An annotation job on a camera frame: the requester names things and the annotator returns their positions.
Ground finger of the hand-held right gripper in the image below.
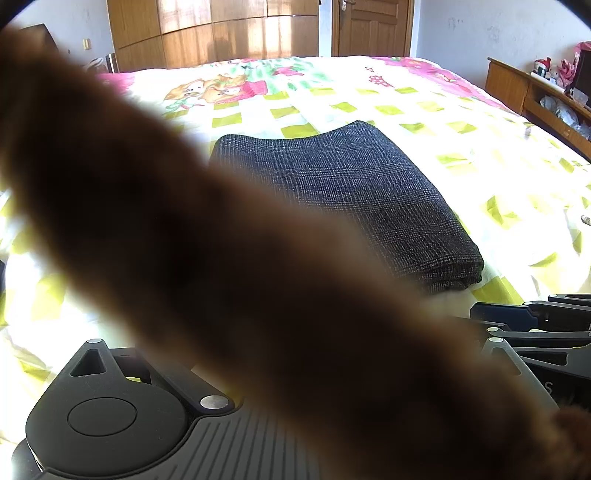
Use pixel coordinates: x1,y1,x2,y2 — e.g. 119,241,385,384
470,300,591,348
549,292,591,307

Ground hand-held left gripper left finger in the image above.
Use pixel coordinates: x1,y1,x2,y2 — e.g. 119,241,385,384
68,338,236,413

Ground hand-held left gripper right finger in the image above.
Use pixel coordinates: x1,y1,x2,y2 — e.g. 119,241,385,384
480,337,539,393

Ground dark grey plaid pants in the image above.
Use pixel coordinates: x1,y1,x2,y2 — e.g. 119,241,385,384
209,121,485,296

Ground person's brown sleeved forearm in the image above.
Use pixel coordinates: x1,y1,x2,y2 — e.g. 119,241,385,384
0,23,591,480

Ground printed checkered duvet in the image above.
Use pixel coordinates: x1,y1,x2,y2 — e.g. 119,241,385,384
0,55,591,444

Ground white plastic bag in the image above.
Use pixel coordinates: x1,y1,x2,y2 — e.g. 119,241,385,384
539,95,581,126

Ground wooden shelf cabinet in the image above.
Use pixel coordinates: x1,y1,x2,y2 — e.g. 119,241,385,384
485,44,591,162

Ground plush toys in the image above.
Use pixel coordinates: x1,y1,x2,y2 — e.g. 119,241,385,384
530,41,591,89

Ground wooden door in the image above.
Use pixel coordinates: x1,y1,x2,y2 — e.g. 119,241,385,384
331,0,415,59

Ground wooden wardrobe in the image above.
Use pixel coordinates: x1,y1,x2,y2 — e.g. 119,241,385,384
106,0,321,73

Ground dark wooden headboard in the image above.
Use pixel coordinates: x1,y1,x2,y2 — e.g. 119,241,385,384
18,23,61,51

